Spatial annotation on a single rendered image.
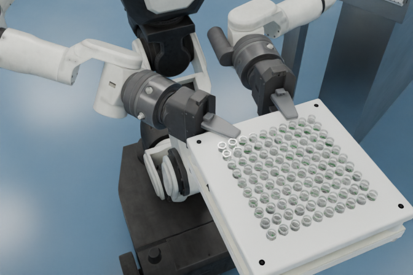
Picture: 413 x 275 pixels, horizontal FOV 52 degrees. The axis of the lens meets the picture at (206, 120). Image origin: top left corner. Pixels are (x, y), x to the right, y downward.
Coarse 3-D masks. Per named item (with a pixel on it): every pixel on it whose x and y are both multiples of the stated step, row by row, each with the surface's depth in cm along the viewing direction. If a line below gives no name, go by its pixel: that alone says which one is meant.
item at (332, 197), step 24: (264, 144) 66; (288, 144) 64; (312, 144) 65; (288, 168) 61; (312, 168) 63; (336, 168) 61; (264, 192) 59; (288, 192) 59; (312, 192) 59; (336, 192) 58; (288, 216) 56
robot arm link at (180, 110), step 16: (160, 80) 72; (144, 96) 70; (160, 96) 70; (176, 96) 69; (192, 96) 66; (208, 96) 66; (144, 112) 71; (160, 112) 71; (176, 112) 68; (192, 112) 66; (160, 128) 74; (176, 128) 71; (192, 128) 68
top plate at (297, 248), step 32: (256, 128) 68; (288, 128) 68; (352, 160) 64; (224, 192) 60; (320, 192) 60; (384, 192) 60; (256, 224) 56; (288, 224) 56; (320, 224) 56; (352, 224) 56; (384, 224) 56; (256, 256) 53; (288, 256) 53; (320, 256) 54
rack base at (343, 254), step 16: (208, 192) 65; (208, 208) 66; (224, 224) 61; (224, 240) 61; (368, 240) 60; (384, 240) 60; (240, 256) 58; (336, 256) 58; (352, 256) 60; (240, 272) 58; (288, 272) 56; (304, 272) 57
